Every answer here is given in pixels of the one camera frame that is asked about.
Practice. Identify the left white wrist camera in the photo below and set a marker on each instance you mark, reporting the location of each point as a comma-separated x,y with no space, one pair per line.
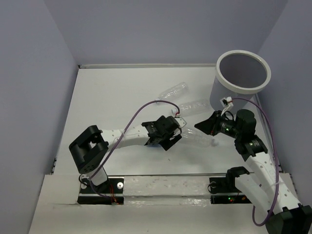
181,121

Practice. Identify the grey round bin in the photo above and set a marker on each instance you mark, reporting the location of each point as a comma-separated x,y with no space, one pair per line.
239,74

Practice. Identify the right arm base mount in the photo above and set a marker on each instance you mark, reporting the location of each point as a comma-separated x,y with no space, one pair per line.
222,192

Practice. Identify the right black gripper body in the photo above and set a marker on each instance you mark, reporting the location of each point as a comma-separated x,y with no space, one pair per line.
226,127

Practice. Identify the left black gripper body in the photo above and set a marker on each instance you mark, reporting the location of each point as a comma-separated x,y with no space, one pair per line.
159,120

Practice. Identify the crushed clear bottle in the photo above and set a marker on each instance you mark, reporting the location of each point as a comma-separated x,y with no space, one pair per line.
194,137

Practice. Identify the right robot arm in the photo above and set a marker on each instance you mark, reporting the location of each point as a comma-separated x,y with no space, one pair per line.
283,213

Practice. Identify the blue label clear bottle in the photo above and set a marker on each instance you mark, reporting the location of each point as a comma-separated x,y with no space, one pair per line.
152,145

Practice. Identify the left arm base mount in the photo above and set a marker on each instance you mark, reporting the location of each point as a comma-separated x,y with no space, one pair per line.
112,194

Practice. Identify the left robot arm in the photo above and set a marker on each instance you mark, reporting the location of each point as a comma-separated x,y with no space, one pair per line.
90,148

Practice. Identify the white foam front panel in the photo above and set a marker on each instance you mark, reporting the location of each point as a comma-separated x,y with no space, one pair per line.
166,186

